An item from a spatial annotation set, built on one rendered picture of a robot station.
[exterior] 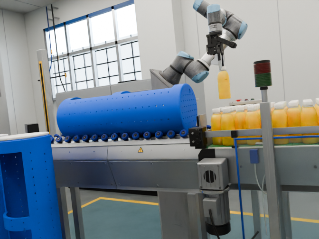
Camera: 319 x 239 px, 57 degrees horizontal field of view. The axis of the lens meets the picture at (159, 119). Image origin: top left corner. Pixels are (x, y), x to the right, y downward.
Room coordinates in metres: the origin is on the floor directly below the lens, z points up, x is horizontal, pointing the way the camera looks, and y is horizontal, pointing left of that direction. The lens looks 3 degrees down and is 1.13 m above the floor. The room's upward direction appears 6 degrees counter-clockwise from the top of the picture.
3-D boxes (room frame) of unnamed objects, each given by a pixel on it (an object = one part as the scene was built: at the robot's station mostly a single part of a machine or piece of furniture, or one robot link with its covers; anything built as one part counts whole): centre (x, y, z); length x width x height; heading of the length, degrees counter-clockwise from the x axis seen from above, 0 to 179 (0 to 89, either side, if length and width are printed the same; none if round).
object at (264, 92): (1.15, -0.42, 1.18); 0.06 x 0.06 x 0.16
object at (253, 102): (1.81, -0.54, 1.05); 0.20 x 0.10 x 0.10; 64
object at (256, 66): (1.15, -0.42, 1.23); 0.06 x 0.06 x 0.04
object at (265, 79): (1.15, -0.42, 1.18); 0.06 x 0.06 x 0.05
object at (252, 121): (1.39, -0.43, 0.98); 0.07 x 0.07 x 0.17
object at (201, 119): (1.65, -0.23, 0.99); 0.10 x 0.02 x 0.12; 154
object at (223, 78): (1.68, -0.38, 1.21); 0.07 x 0.07 x 0.17
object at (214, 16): (1.69, -0.36, 1.60); 0.09 x 0.08 x 0.11; 153
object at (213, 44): (1.69, -0.36, 1.44); 0.09 x 0.08 x 0.12; 64
